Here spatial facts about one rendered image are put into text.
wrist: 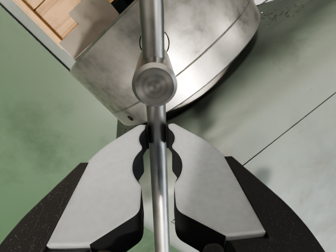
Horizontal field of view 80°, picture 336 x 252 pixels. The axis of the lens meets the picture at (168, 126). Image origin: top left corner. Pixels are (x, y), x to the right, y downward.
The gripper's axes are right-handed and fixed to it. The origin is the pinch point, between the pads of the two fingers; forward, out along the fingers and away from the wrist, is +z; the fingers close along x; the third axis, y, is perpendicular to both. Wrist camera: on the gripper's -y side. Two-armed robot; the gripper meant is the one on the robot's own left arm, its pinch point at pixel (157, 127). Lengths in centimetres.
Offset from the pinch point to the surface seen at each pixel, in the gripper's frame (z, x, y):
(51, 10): 46, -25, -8
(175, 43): 13.4, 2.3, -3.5
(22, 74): 123, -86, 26
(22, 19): 77, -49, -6
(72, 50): 23.9, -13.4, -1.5
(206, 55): 13.8, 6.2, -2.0
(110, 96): 16.7, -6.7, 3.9
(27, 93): 121, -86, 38
